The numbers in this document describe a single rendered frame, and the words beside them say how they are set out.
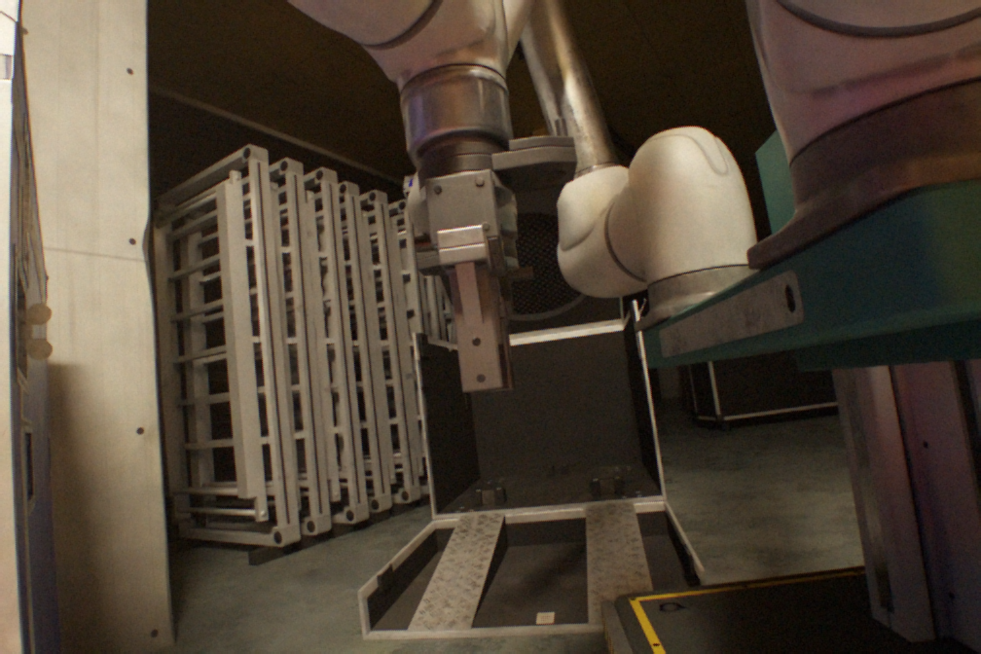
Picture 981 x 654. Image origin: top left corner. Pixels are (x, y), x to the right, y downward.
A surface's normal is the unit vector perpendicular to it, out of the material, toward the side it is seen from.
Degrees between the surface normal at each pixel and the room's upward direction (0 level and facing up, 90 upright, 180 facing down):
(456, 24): 133
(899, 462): 90
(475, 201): 90
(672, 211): 88
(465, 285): 120
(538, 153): 90
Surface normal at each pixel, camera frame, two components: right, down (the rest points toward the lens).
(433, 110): -0.44, -0.07
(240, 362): 0.83, -0.17
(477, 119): 0.33, -0.16
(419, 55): 0.05, 0.95
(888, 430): -0.10, -0.12
